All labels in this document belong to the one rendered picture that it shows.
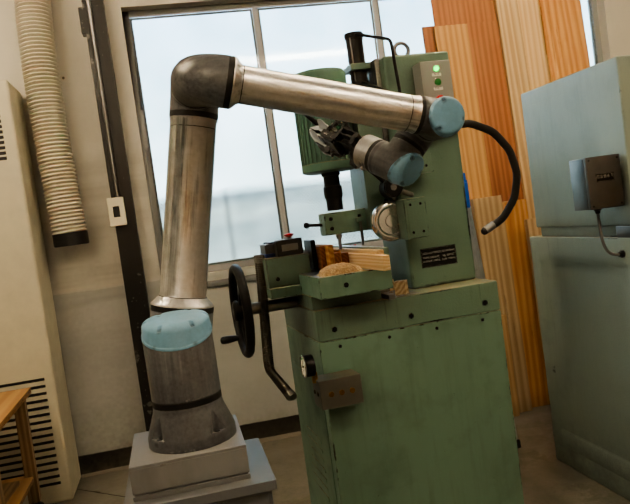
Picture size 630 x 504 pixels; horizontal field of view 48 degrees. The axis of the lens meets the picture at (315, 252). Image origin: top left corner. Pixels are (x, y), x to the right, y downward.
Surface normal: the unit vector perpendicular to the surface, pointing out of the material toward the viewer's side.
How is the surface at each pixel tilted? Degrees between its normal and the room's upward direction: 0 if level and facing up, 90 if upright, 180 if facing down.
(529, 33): 87
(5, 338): 90
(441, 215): 90
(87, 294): 90
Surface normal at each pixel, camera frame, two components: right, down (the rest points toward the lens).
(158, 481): 0.20, 0.03
